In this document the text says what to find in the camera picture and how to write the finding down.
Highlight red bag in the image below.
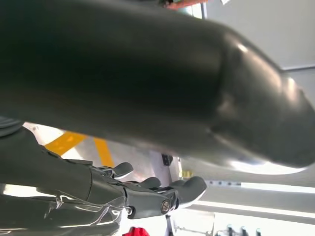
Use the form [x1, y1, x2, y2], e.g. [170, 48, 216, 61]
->
[122, 227, 150, 236]

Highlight pale grey table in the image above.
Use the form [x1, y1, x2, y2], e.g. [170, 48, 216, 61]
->
[23, 122, 215, 236]

